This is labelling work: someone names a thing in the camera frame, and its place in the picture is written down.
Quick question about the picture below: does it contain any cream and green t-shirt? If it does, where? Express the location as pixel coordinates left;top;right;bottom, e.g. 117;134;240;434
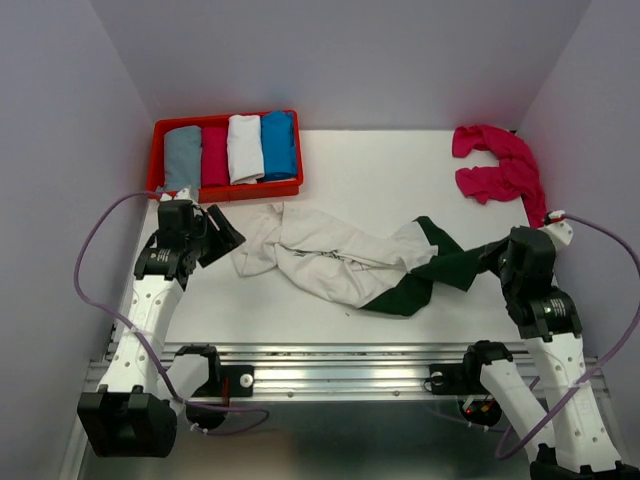
232;203;487;317

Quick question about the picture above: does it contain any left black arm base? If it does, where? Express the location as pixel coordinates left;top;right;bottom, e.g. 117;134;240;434
169;344;255;400

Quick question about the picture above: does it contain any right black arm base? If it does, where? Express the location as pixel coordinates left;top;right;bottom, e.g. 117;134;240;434
426;340;513;396

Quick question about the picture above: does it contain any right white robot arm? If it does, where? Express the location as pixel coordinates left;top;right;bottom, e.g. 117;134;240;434
460;227;639;479

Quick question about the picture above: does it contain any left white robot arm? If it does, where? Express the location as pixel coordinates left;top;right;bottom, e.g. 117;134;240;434
77;199;245;458

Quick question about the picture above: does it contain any grey rolled t-shirt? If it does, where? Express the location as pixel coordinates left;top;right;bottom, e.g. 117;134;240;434
153;125;202;192

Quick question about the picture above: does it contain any magenta crumpled t-shirt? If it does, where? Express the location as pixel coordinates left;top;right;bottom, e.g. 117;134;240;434
452;125;547;228

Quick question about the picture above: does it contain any magenta rolled t-shirt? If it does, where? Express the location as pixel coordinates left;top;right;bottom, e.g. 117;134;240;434
201;127;230;187

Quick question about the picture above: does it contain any white rolled t-shirt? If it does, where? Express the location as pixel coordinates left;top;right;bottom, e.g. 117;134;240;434
227;115;265;185

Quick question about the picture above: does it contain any blue rolled t-shirt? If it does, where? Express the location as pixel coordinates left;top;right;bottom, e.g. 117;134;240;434
261;111;297;182

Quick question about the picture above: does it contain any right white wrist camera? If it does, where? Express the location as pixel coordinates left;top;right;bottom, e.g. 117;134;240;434
541;210;573;251

